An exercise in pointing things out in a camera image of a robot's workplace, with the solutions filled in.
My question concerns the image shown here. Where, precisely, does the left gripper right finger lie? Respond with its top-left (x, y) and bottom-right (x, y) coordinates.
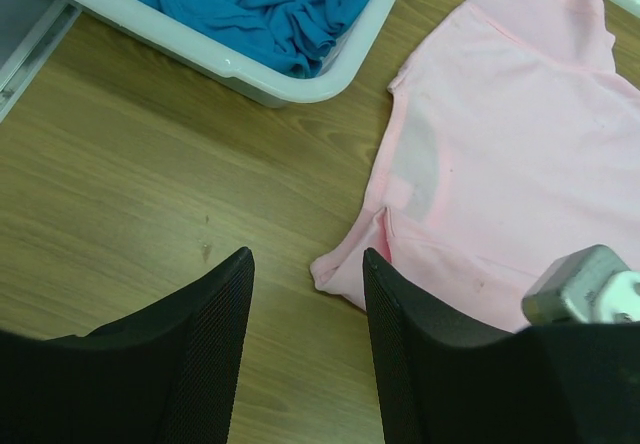
top-left (363, 249), bottom-right (639, 443)

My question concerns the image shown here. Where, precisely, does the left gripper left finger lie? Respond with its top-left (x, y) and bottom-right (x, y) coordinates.
top-left (1, 248), bottom-right (255, 443)

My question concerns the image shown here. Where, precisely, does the pink t shirt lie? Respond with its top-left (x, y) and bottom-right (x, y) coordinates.
top-left (310, 0), bottom-right (639, 331)

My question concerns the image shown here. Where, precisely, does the white plastic basket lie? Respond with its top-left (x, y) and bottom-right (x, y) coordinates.
top-left (67, 0), bottom-right (396, 108)

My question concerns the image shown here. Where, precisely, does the blue t shirt in basket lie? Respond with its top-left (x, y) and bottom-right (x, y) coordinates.
top-left (138, 0), bottom-right (370, 78)

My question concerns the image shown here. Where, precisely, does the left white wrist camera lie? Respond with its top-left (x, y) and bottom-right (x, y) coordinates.
top-left (521, 244), bottom-right (639, 325)

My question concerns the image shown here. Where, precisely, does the aluminium frame rail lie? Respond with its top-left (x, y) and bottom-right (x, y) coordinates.
top-left (1, 0), bottom-right (81, 120)

